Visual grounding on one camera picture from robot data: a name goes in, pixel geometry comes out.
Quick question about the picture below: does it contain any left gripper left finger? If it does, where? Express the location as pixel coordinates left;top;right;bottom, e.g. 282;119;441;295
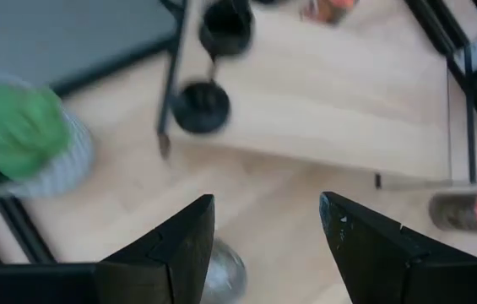
94;193;217;304

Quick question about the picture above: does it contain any wooden shelf black metal frame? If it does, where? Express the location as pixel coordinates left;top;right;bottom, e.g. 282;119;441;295
155;0;477;191

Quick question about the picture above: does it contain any black candlestick holder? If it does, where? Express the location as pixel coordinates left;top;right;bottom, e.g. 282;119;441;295
172;0;255;135

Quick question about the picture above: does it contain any white triangle-pattern planter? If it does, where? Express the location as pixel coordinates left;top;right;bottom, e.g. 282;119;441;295
0;71;95;199

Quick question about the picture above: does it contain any black table border rail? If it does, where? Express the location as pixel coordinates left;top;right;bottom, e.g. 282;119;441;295
50;33;180;98
404;0;477;157
0;196;56;265

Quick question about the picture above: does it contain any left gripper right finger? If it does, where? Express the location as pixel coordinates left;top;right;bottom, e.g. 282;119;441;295
319;191;477;304

